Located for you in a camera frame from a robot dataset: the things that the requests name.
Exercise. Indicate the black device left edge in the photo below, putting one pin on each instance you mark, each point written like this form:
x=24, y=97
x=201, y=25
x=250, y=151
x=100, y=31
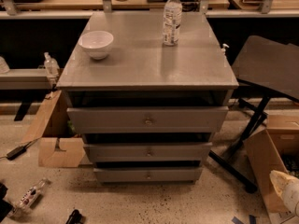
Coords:
x=5, y=206

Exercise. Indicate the small white pump bottle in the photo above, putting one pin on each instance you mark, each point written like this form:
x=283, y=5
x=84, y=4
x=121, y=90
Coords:
x=224, y=48

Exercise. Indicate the grey top drawer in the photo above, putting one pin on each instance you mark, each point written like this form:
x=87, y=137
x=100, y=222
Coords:
x=147, y=120

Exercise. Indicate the cardboard box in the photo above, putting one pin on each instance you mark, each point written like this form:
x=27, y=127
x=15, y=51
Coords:
x=264, y=147
x=57, y=148

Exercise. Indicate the cardboard box at right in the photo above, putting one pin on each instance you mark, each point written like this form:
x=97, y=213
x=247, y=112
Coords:
x=264, y=147

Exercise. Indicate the grey drawer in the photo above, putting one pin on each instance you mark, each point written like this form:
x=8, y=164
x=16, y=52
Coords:
x=147, y=152
x=147, y=174
x=147, y=120

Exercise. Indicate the black power adapter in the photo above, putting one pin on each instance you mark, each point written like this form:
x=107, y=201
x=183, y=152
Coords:
x=17, y=151

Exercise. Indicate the grey bottom drawer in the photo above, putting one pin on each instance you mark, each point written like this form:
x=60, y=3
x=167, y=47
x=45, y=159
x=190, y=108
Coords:
x=147, y=174

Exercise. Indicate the plastic bottle on floor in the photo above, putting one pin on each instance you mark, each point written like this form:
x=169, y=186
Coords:
x=23, y=206

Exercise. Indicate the grey drawer cabinet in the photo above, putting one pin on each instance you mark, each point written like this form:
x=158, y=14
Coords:
x=141, y=71

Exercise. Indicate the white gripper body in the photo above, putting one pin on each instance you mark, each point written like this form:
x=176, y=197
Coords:
x=292, y=197

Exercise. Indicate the grey low shelf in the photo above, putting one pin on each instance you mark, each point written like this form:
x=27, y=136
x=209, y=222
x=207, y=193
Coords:
x=27, y=79

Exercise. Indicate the white ceramic bowl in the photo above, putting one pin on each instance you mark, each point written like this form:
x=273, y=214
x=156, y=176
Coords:
x=97, y=44

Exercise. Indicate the clear bottle far left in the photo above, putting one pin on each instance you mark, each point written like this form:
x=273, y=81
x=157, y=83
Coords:
x=4, y=68

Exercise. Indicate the sanitizer bottle on shelf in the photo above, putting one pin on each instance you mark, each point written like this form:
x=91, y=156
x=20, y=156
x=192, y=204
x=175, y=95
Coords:
x=51, y=65

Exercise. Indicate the black folding side table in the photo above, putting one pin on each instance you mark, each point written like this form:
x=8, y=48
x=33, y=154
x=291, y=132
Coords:
x=273, y=68

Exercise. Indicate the black object bottom edge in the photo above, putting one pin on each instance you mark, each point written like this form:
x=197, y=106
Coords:
x=75, y=218

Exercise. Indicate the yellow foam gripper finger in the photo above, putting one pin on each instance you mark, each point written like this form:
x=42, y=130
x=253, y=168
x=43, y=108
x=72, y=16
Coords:
x=279, y=181

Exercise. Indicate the clear plastic water bottle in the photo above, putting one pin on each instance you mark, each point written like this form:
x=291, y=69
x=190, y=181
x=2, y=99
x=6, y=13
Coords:
x=172, y=22

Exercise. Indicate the grey middle drawer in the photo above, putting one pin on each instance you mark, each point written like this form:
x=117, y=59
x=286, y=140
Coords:
x=147, y=152

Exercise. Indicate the cardboard box at left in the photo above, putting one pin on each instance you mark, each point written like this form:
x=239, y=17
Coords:
x=57, y=148

